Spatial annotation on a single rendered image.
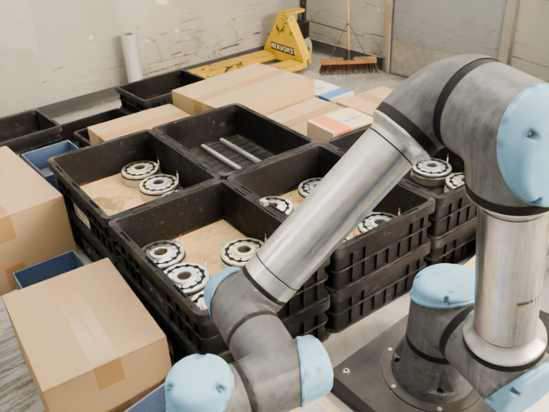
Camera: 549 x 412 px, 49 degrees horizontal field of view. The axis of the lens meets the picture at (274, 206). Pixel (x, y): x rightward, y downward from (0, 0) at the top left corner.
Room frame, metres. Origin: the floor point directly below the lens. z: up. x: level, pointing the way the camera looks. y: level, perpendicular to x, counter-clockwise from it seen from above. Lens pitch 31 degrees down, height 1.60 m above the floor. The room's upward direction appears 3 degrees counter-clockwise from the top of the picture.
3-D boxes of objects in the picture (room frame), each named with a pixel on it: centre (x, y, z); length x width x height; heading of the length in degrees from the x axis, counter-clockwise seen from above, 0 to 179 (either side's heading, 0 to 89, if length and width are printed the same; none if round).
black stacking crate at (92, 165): (1.34, 0.36, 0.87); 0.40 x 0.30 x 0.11; 35
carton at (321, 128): (1.59, -0.20, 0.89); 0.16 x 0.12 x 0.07; 123
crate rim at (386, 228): (1.19, -0.12, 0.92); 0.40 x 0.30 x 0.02; 35
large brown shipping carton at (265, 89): (2.01, 0.09, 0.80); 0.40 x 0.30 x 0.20; 132
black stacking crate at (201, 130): (1.52, 0.11, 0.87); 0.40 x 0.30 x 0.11; 35
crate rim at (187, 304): (1.02, 0.13, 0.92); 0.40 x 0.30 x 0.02; 35
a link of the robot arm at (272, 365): (0.52, 0.01, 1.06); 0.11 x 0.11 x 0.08; 24
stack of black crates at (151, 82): (2.96, 0.53, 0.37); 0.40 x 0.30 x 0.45; 128
